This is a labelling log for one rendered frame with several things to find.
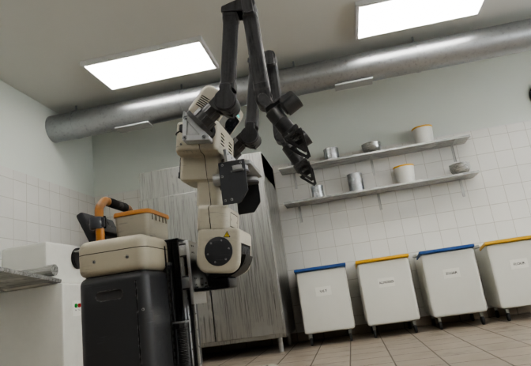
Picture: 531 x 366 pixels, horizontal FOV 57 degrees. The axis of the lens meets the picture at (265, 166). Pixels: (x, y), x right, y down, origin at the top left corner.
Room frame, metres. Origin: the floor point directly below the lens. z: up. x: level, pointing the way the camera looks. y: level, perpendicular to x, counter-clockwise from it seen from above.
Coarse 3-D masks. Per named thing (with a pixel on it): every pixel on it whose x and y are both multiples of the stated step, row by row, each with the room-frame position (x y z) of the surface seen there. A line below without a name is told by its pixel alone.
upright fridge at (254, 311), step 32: (256, 160) 5.01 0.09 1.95; (160, 192) 5.16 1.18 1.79; (192, 192) 5.07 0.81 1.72; (192, 224) 5.07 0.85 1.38; (256, 224) 4.98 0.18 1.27; (256, 256) 4.98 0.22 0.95; (256, 288) 4.99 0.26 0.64; (288, 288) 5.71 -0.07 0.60; (224, 320) 5.04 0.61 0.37; (256, 320) 4.99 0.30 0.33; (288, 320) 5.32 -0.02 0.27
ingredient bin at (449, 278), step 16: (416, 256) 5.37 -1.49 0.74; (432, 256) 5.00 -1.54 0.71; (448, 256) 4.98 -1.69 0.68; (464, 256) 4.96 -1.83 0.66; (432, 272) 5.01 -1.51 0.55; (448, 272) 4.98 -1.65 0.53; (464, 272) 4.96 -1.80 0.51; (432, 288) 5.01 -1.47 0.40; (448, 288) 4.99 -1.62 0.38; (464, 288) 4.97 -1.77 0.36; (480, 288) 4.95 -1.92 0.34; (432, 304) 5.02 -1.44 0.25; (448, 304) 4.99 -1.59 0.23; (464, 304) 4.97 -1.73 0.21; (480, 304) 4.95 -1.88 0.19; (432, 320) 5.51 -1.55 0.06; (480, 320) 5.05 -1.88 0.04
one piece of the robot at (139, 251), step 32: (96, 256) 1.65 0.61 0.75; (128, 256) 1.64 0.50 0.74; (160, 256) 1.76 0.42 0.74; (96, 288) 1.65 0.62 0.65; (128, 288) 1.64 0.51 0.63; (160, 288) 1.74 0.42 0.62; (96, 320) 1.65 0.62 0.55; (128, 320) 1.64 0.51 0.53; (160, 320) 1.72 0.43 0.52; (192, 320) 1.92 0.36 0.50; (96, 352) 1.65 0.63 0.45; (128, 352) 1.64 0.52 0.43; (160, 352) 1.70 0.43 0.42; (192, 352) 1.84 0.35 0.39
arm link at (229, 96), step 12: (240, 0) 1.58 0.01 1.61; (252, 0) 1.58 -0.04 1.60; (228, 12) 1.59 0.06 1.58; (240, 12) 1.65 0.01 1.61; (228, 24) 1.60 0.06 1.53; (228, 36) 1.60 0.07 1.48; (228, 48) 1.60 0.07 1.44; (228, 60) 1.61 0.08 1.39; (228, 72) 1.61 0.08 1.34; (228, 84) 1.58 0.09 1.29; (216, 96) 1.59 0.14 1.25; (228, 96) 1.58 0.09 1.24; (228, 108) 1.60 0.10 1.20; (240, 108) 1.68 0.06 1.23
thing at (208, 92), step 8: (208, 88) 1.76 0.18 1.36; (200, 96) 1.77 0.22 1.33; (208, 96) 1.76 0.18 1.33; (192, 104) 1.78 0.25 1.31; (200, 104) 1.77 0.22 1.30; (192, 112) 1.78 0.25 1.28; (240, 112) 1.89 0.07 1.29; (224, 120) 1.81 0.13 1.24; (232, 120) 1.88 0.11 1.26; (240, 120) 1.95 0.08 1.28; (224, 128) 1.86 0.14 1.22; (232, 128) 1.93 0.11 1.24
